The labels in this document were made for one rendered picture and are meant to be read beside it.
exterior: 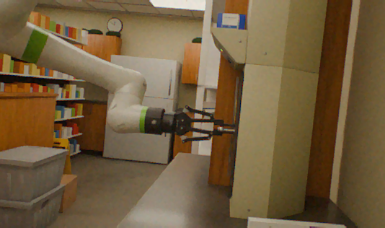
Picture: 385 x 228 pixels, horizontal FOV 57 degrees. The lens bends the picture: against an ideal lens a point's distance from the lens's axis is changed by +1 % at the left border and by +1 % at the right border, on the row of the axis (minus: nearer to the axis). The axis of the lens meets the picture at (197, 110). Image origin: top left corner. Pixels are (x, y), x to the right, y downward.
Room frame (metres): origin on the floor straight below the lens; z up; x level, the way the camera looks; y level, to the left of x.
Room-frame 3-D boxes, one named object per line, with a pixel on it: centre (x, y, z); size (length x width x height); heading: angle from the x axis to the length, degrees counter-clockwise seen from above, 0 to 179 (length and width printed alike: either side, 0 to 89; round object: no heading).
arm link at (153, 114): (1.19, 0.14, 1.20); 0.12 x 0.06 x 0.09; 175
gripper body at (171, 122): (1.19, 0.06, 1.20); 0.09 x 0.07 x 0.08; 85
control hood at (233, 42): (1.23, -0.09, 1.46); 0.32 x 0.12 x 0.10; 175
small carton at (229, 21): (1.17, -0.08, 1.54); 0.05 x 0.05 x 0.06; 80
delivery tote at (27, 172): (3.02, 1.39, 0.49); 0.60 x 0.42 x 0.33; 175
